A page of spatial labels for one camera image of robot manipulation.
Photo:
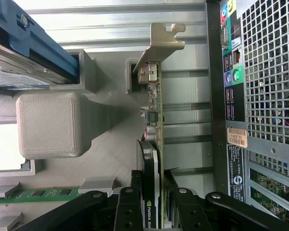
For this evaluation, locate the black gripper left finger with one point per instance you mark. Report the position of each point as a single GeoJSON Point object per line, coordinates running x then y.
{"type": "Point", "coordinates": [130, 211]}

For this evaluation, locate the spare CPU chip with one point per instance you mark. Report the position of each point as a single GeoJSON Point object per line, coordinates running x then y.
{"type": "Point", "coordinates": [4, 146]}

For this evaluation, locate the hard disk in blue caddy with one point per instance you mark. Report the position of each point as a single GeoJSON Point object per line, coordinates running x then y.
{"type": "Point", "coordinates": [38, 36]}

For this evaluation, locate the grey printed parts rack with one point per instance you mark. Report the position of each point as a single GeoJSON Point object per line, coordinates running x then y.
{"type": "Point", "coordinates": [48, 125]}

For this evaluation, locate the spare green RAM stick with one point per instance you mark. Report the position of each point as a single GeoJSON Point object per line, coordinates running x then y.
{"type": "Point", "coordinates": [38, 193]}

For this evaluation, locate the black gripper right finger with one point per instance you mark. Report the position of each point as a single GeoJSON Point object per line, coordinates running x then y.
{"type": "Point", "coordinates": [190, 211]}

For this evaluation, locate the open black PC case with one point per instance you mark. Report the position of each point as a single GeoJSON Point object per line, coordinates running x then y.
{"type": "Point", "coordinates": [216, 96]}

